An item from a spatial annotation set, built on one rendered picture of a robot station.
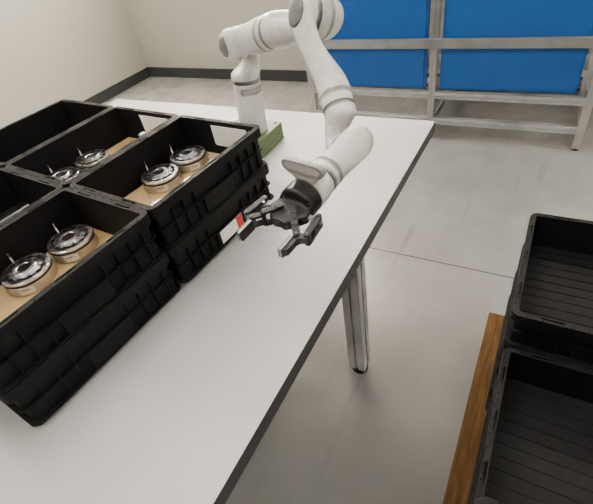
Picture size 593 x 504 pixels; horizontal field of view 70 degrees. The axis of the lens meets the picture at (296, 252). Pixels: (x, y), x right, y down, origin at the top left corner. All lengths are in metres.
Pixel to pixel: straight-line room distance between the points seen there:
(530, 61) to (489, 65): 0.20
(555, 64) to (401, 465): 2.14
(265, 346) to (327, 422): 0.73
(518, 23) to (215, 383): 2.37
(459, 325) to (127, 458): 1.32
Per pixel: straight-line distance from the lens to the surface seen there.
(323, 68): 0.97
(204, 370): 0.88
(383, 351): 1.70
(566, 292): 1.31
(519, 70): 2.80
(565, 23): 2.72
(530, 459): 1.14
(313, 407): 1.59
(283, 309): 0.93
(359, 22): 2.91
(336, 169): 0.84
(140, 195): 1.20
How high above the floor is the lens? 1.39
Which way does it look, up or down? 40 degrees down
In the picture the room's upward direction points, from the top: 11 degrees counter-clockwise
